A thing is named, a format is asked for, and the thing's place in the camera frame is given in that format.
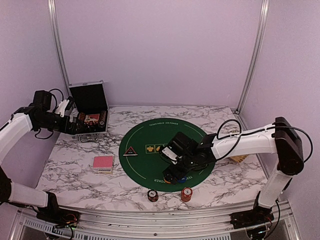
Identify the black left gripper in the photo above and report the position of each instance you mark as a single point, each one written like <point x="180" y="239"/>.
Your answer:
<point x="71" y="125"/>

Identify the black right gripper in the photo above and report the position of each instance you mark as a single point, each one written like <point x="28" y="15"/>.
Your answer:
<point x="169" y="177"/>

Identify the red chip stack front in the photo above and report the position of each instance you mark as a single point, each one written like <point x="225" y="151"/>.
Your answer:
<point x="186" y="194"/>

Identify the dark chip stack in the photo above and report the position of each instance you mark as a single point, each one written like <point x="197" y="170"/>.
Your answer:
<point x="152" y="195"/>

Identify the red backed card deck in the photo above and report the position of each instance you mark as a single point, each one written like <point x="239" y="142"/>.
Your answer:
<point x="103" y="162"/>

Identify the blue small blind button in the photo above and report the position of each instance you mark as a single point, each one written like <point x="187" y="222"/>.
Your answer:
<point x="182" y="180"/>

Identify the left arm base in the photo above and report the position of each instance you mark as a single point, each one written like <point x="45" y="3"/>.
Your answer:
<point x="62" y="217"/>

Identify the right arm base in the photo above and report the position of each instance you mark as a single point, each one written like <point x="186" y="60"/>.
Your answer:
<point x="250" y="218"/>

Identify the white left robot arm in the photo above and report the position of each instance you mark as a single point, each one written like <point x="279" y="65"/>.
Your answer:
<point x="34" y="117"/>

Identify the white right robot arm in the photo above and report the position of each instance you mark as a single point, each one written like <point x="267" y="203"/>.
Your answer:
<point x="276" y="138"/>

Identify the orange chip row in case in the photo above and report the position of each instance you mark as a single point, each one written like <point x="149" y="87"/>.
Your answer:
<point x="81" y="117"/>

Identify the boxed card deck in case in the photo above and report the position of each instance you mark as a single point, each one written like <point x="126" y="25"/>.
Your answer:
<point x="91" y="119"/>

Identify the aluminium poker case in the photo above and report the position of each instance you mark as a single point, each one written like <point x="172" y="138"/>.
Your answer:
<point x="90" y="98"/>

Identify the round green poker mat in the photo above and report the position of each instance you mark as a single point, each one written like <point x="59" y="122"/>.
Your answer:
<point x="146" y="169"/>

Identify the triangular all in button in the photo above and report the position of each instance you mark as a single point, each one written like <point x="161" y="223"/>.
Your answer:
<point x="130" y="152"/>

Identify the dark chip row in case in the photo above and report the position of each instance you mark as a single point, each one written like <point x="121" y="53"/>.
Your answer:
<point x="102" y="118"/>

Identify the blue card box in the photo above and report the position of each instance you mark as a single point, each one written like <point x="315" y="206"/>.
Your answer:
<point x="103" y="170"/>

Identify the woven bamboo tray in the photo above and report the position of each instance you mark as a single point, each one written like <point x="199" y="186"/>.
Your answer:
<point x="239" y="158"/>

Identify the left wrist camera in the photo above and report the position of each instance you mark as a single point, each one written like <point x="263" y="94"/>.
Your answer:
<point x="63" y="106"/>

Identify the front aluminium rail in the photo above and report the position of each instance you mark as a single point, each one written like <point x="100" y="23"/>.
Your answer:
<point x="211" y="223"/>

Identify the left aluminium frame post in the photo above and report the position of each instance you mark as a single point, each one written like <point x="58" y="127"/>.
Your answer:
<point x="58" y="44"/>

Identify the aluminium frame post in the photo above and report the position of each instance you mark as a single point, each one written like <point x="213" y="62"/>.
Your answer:
<point x="58" y="44"/>
<point x="261" y="28"/>

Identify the right aluminium frame post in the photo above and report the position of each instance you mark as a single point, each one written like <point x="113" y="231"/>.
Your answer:
<point x="261" y="28"/>

